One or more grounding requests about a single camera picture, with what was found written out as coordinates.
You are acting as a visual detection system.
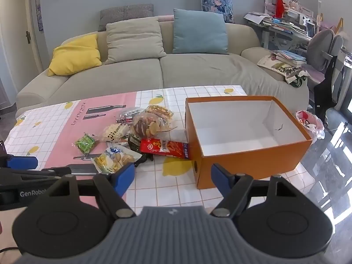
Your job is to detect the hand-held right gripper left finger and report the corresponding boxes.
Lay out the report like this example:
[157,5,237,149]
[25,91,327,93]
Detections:
[49,163,136,220]

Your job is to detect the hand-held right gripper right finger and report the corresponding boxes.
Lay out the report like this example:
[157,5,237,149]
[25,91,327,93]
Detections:
[210,163,299,217]

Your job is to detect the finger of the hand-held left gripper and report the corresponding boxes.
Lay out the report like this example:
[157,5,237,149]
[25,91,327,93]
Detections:
[0,154,38,169]
[0,166,72,183]

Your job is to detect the yellow candy packet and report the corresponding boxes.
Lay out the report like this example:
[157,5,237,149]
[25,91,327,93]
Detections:
[92,155,117,174]

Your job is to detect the orange cardboard box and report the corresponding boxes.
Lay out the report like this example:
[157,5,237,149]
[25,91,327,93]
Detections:
[185,96,313,190]

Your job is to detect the dark green snack packet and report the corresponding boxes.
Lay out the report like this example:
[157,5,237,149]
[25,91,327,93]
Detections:
[128,133,154,168]

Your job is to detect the cream crispy snack packet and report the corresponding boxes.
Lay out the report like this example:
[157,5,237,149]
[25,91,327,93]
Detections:
[102,123,130,142]

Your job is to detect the red stick snack packet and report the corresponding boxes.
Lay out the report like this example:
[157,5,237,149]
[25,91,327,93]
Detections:
[140,139,191,159]

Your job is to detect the brown bread bag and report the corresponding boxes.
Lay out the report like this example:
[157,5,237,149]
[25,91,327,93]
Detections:
[132,111,178,138]

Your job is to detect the white beans packet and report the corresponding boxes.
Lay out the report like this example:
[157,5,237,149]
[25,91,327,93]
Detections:
[119,108,143,118]

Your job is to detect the yellow fried snack packet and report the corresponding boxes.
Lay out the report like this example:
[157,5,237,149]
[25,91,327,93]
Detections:
[145,104,174,125]

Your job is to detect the pink and white checked tablecloth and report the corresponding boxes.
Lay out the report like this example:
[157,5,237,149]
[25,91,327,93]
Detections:
[4,85,315,208]

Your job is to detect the trash bag bin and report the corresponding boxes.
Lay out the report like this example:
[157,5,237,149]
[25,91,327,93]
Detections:
[296,110,325,140]

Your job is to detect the beige sofa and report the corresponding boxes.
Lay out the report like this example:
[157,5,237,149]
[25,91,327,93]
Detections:
[16,15,310,113]

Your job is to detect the white door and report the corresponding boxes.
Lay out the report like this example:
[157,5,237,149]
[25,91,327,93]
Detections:
[0,0,42,110]

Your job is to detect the yellow cushion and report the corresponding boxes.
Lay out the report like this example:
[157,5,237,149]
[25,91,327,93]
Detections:
[47,34,102,77]

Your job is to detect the white and green tote bag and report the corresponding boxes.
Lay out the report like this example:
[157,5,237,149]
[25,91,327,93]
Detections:
[284,69,310,88]

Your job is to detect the stack of magazines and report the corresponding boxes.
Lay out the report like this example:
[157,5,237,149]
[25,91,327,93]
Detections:
[257,50,308,75]

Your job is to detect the beige cushion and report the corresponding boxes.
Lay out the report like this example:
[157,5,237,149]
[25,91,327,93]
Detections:
[104,16,167,65]

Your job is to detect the black hanging garment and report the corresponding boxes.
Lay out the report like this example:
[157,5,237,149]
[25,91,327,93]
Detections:
[314,56,342,111]

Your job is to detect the blue cushion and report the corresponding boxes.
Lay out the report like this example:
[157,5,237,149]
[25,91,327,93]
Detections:
[172,9,229,55]

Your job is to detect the white desk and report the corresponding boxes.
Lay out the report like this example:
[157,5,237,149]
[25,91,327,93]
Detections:
[243,0,323,54]

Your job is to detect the grey chair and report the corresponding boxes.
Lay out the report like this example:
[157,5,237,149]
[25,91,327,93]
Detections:
[306,29,345,90]

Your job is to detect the pile of books and papers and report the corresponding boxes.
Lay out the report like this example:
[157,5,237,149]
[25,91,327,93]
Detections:
[243,11,309,35]

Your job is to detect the grey cushion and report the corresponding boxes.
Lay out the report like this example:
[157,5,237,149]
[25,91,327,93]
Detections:
[98,4,154,32]

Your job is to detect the printed figure cushion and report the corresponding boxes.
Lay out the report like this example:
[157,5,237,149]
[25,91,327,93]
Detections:
[199,0,234,24]

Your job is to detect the tablet screen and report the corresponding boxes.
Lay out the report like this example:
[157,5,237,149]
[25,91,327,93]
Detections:
[306,20,317,39]

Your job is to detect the red bag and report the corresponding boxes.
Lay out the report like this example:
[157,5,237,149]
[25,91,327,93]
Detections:
[273,0,286,18]

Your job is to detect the wall poster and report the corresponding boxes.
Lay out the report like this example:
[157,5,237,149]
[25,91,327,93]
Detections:
[36,4,44,31]

